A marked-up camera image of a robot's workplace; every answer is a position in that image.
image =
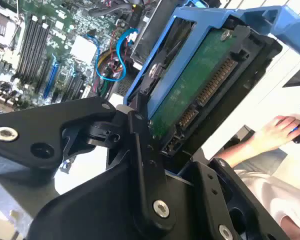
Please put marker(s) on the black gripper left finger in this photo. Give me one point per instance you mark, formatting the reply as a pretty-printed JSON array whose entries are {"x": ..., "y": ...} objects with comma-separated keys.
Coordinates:
[{"x": 27, "y": 130}]

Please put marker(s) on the person's hand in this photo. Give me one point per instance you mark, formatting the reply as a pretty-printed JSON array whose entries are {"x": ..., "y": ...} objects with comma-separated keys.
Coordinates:
[{"x": 275, "y": 132}]

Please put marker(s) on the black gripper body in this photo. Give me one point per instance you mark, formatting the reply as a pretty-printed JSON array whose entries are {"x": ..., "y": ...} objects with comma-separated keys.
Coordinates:
[{"x": 102, "y": 212}]

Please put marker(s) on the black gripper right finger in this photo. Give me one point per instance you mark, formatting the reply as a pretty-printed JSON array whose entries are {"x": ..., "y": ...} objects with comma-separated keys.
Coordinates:
[{"x": 230, "y": 200}]

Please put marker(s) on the hard disk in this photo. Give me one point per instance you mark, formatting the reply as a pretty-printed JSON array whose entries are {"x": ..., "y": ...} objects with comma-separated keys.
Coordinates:
[{"x": 190, "y": 82}]

